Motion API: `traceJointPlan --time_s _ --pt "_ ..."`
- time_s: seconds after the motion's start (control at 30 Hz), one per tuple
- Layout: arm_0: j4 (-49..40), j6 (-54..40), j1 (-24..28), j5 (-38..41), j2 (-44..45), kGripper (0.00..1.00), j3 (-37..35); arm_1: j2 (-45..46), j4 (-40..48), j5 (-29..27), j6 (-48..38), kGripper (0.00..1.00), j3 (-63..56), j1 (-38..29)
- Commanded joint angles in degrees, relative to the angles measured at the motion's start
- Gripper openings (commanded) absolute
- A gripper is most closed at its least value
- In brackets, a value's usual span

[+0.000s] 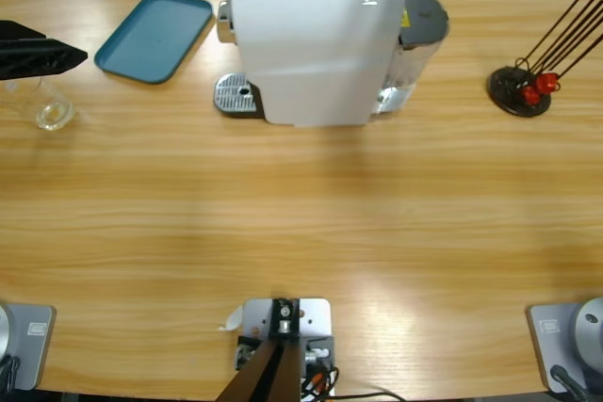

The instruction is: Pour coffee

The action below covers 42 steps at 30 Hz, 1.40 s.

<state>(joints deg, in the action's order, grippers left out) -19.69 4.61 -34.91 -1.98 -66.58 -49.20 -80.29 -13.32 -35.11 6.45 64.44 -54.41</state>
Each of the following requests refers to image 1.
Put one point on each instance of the white capsule coffee machine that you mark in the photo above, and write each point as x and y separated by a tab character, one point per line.
306	53

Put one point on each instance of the black capsule holder with rods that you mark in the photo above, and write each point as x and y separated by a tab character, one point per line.
511	86

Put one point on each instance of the dark camera post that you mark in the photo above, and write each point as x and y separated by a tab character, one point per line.
273	374

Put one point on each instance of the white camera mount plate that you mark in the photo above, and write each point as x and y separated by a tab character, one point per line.
315	322

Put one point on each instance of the clear glass cup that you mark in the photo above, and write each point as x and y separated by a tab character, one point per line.
52	112

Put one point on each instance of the metal drip tray grate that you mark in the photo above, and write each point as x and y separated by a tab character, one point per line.
231	91

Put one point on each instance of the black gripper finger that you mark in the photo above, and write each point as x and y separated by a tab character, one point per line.
42	60
19	31

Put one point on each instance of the blue plastic tray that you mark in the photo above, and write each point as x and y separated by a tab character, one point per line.
155	37

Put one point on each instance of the white tape tab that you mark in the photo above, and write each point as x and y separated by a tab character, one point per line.
233	319

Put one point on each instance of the red coffee capsule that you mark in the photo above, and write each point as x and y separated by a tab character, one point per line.
531	96
547	83

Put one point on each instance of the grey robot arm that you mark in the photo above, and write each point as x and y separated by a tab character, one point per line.
26	345
575	336

